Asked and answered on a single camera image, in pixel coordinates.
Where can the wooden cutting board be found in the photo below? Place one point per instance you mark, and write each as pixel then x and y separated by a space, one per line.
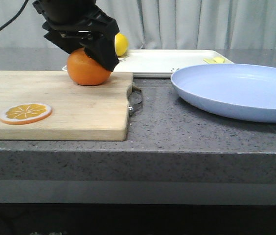
pixel 79 113

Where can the orange slice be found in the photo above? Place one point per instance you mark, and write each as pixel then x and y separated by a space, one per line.
pixel 25 113

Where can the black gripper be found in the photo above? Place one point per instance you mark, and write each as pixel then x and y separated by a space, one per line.
pixel 72 23

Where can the cream white tray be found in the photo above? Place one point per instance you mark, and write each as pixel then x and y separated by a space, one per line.
pixel 161 63

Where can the yellow-green item on tray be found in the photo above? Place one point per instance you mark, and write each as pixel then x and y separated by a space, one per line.
pixel 214 60

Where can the grey curtain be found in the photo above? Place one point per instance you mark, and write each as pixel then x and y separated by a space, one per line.
pixel 163 24

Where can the yellow lemon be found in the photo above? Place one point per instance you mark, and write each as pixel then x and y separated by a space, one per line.
pixel 121 44

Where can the orange fruit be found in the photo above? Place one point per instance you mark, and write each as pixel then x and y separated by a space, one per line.
pixel 84 70

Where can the metal cutting board handle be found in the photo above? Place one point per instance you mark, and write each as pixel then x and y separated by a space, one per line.
pixel 135 100

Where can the light blue plate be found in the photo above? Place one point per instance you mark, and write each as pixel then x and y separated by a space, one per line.
pixel 239 91

